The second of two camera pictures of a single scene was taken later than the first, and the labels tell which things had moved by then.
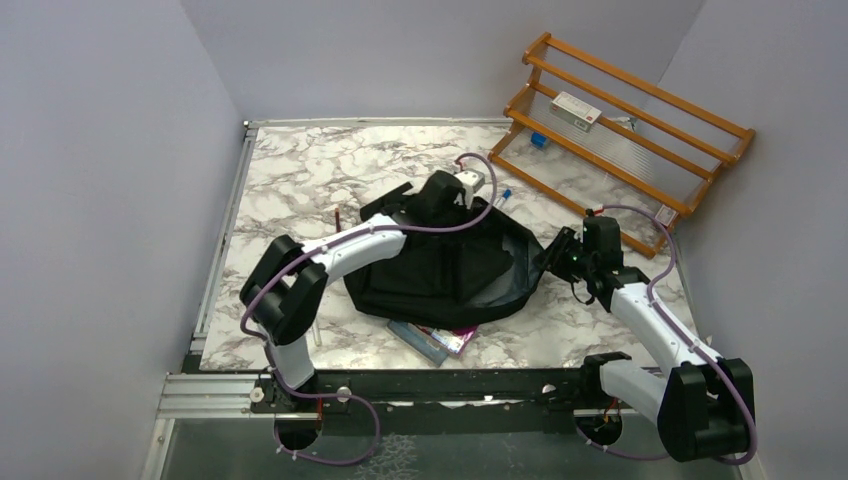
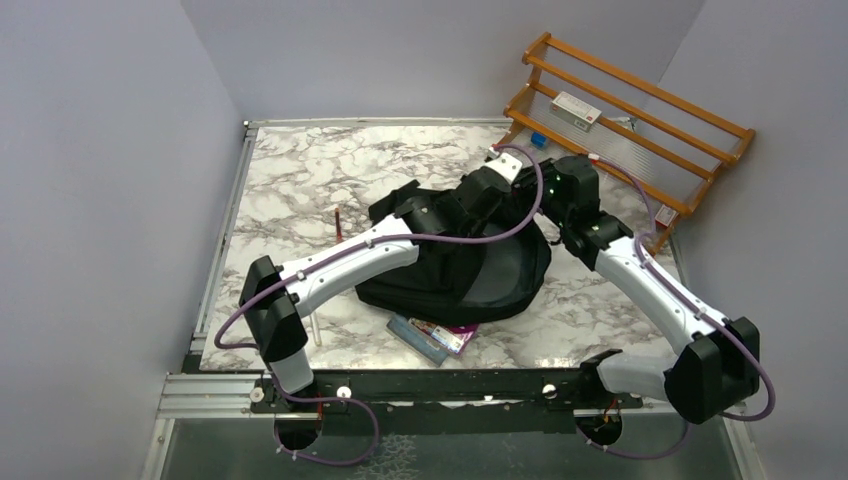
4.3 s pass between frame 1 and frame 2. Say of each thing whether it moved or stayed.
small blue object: stayed
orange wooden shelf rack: stayed
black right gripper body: moved
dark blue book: stayed
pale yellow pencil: stayed
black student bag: moved
